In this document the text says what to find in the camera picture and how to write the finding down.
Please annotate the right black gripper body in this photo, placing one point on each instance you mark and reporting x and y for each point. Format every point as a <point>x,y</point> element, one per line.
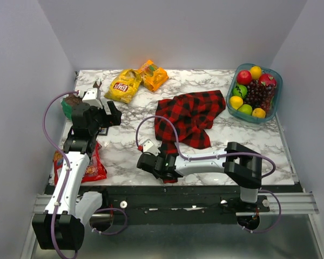
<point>156,157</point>

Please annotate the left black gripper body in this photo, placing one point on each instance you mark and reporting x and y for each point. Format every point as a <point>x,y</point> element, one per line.
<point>101,119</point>

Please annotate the red black plaid shirt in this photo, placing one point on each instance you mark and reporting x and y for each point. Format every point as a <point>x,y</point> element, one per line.
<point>186,118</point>

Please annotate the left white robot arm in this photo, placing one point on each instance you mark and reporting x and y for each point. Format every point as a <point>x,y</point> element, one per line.
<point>61,226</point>

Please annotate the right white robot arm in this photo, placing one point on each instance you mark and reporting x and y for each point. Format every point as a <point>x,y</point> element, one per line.
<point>239,163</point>

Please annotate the small black brooch card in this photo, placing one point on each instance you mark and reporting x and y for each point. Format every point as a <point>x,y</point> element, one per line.
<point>104,131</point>

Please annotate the green bowl with brown paper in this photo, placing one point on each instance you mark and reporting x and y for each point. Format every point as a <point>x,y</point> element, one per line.
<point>68,103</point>

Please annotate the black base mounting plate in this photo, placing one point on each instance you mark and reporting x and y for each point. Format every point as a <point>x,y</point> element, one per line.
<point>178,204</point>

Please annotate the yellow Lays chips bag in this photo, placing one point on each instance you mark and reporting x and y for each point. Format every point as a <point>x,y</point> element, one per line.
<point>124,87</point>

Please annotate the red candy snack bag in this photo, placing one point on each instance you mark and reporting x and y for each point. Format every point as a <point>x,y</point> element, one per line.
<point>95,170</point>

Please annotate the orange snack bag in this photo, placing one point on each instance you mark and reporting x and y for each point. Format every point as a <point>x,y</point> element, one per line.
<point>152,75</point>

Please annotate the yellow lemon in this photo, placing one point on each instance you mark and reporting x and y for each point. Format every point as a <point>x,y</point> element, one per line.
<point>236,102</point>

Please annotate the light green lime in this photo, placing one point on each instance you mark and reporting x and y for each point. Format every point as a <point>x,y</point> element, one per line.
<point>246,109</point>

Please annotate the orange fruit bottom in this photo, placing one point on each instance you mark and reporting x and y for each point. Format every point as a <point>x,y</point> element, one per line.
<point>259,113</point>

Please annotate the orange fruit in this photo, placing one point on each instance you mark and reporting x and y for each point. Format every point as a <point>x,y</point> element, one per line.
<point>256,72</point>
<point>259,113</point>

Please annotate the teal plastic fruit container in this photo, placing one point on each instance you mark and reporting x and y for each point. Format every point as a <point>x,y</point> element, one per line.
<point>275,100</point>

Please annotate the red apple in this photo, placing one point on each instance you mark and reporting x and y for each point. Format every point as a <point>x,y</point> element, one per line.
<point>244,77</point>

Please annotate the purple grape bunch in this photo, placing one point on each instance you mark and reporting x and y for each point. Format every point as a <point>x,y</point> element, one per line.
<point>259,96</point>

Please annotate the orange fruit top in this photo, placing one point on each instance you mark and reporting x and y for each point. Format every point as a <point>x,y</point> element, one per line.
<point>256,72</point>

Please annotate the red dragon fruit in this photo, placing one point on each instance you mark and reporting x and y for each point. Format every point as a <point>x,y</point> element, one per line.
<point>267,79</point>

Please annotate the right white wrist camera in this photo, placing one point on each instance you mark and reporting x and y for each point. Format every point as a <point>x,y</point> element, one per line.
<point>149,147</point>

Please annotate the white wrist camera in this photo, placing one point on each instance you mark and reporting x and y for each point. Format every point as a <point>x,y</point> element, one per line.
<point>149,147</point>
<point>93,97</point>

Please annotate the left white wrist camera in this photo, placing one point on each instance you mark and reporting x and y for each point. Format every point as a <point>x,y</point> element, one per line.
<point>93,97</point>

